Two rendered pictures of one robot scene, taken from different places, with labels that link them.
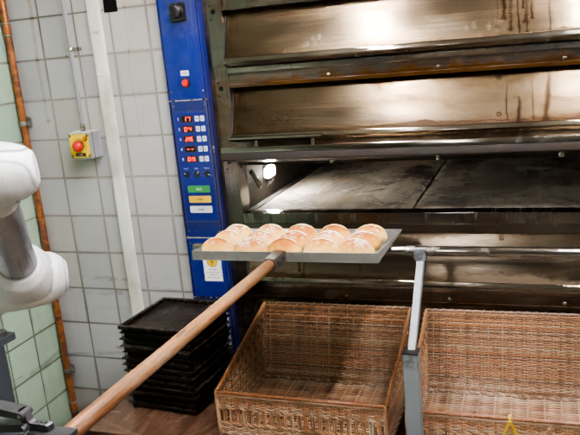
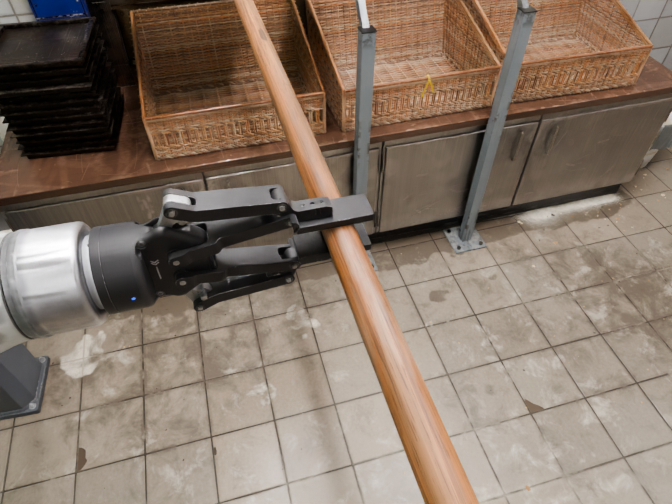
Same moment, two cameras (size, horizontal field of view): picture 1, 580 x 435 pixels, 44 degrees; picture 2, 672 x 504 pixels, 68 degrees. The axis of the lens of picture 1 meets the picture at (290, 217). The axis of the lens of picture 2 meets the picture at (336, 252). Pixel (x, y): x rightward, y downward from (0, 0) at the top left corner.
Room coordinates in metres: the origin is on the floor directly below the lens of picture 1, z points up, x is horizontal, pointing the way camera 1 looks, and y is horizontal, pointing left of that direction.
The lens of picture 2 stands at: (0.69, 0.57, 1.55)
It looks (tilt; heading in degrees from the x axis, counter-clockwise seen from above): 48 degrees down; 324
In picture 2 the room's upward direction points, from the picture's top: straight up
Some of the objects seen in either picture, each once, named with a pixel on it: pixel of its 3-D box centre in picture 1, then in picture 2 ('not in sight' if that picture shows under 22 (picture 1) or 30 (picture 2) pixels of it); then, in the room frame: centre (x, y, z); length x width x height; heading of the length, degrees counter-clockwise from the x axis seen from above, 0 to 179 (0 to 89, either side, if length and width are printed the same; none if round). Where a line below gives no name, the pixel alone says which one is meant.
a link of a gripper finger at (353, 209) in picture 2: (52, 432); (331, 213); (0.96, 0.38, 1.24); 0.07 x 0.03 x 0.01; 70
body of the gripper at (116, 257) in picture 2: not in sight; (157, 260); (1.01, 0.53, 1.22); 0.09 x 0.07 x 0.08; 70
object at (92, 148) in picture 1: (85, 144); not in sight; (2.70, 0.75, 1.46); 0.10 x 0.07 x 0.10; 70
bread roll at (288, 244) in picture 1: (285, 247); not in sight; (1.94, 0.02, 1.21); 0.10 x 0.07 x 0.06; 68
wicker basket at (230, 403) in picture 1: (318, 368); (227, 71); (2.17, -0.05, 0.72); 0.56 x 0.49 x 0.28; 70
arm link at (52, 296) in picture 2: not in sight; (66, 277); (1.04, 0.60, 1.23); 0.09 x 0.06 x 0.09; 160
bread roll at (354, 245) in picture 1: (356, 248); not in sight; (1.87, -0.17, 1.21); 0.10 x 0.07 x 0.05; 71
